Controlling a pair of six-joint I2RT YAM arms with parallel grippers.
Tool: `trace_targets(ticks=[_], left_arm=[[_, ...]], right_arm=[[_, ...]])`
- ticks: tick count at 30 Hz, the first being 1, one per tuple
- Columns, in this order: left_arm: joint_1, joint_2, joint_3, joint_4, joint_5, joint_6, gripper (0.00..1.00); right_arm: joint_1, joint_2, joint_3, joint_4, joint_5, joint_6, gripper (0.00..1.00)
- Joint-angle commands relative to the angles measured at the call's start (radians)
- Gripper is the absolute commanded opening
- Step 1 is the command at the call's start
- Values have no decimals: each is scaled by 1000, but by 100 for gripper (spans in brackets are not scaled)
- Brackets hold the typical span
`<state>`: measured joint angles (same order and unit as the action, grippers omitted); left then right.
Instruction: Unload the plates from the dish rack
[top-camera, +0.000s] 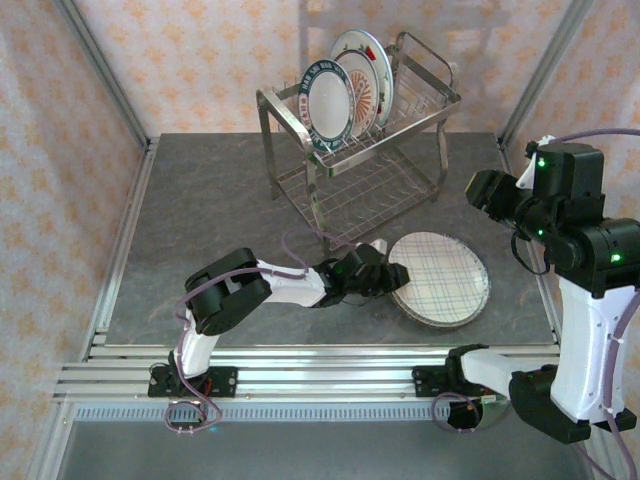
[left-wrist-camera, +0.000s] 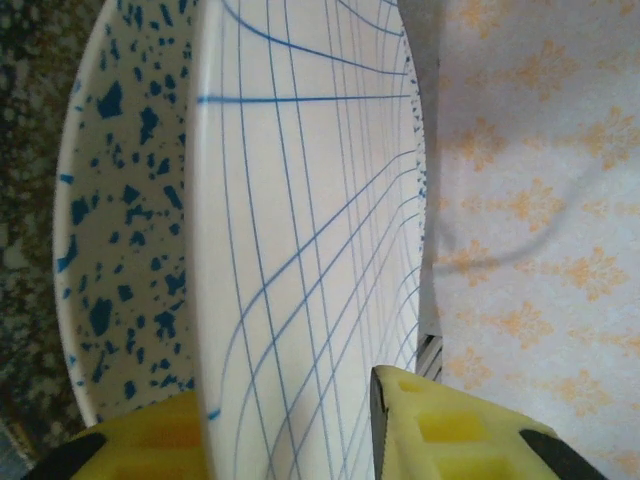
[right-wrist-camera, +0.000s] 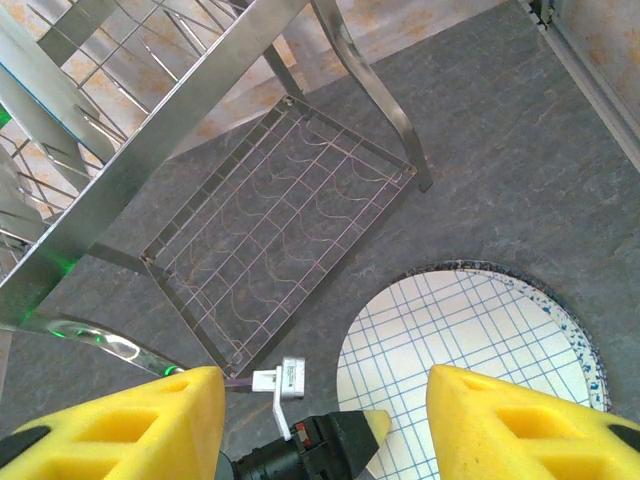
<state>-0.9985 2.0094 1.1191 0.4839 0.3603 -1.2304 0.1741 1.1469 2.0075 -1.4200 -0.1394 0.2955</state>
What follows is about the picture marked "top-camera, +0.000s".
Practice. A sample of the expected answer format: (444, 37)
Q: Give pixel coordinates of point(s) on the blue plaid plate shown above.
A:
(440, 280)

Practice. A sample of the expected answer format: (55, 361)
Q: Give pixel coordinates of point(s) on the brown speckled plate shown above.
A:
(425, 326)

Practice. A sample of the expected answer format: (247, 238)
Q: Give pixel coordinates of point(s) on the orange sunburst plate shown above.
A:
(362, 87)

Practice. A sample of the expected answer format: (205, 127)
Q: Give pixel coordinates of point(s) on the red flower rim plate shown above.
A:
(372, 52)

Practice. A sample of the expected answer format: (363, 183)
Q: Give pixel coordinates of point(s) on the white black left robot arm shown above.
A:
(290, 287)

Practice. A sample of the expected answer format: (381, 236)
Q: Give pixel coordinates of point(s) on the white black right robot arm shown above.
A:
(580, 350)

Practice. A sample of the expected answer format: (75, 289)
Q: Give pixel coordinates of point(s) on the stainless steel dish rack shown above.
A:
(322, 232)

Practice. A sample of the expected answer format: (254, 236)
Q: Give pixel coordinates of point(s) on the small adapter circuit board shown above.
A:
(490, 400)

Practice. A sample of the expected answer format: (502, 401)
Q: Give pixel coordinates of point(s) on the green lettered rim plate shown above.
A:
(327, 97)

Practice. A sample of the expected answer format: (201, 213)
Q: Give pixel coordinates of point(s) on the aluminium slotted base rail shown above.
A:
(325, 372)

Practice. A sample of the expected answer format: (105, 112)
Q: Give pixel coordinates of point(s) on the aluminium frame post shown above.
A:
(110, 82)
(539, 70)

